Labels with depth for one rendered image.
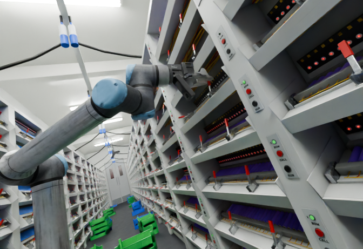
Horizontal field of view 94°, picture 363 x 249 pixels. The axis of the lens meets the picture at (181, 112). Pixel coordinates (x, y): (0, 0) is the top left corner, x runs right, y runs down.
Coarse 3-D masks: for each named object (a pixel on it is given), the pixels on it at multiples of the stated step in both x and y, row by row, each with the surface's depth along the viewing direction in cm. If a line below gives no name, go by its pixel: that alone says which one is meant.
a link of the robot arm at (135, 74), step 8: (128, 64) 64; (136, 64) 64; (144, 64) 66; (128, 72) 61; (136, 72) 62; (144, 72) 63; (152, 72) 64; (128, 80) 62; (136, 80) 62; (144, 80) 62; (152, 80) 65
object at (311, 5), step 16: (288, 0) 52; (304, 0) 38; (320, 0) 33; (336, 0) 32; (272, 16) 58; (288, 16) 44; (304, 16) 36; (320, 16) 34; (272, 32) 49; (288, 32) 40; (304, 32) 50; (240, 48) 52; (256, 48) 52; (272, 48) 44; (256, 64) 50
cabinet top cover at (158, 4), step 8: (152, 0) 111; (160, 0) 113; (152, 8) 116; (160, 8) 118; (152, 16) 122; (160, 16) 124; (152, 24) 129; (160, 24) 131; (152, 32) 136; (144, 40) 145; (144, 48) 150; (144, 56) 159; (152, 64) 175
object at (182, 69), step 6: (168, 66) 71; (174, 66) 72; (180, 66) 73; (186, 66) 72; (192, 66) 73; (174, 72) 71; (180, 72) 72; (186, 72) 70; (192, 72) 73; (186, 78) 70; (192, 78) 70
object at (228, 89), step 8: (224, 88) 64; (232, 88) 61; (216, 96) 69; (224, 96) 66; (208, 104) 76; (216, 104) 72; (200, 112) 84; (208, 112) 79; (184, 120) 113; (192, 120) 94; (184, 128) 106
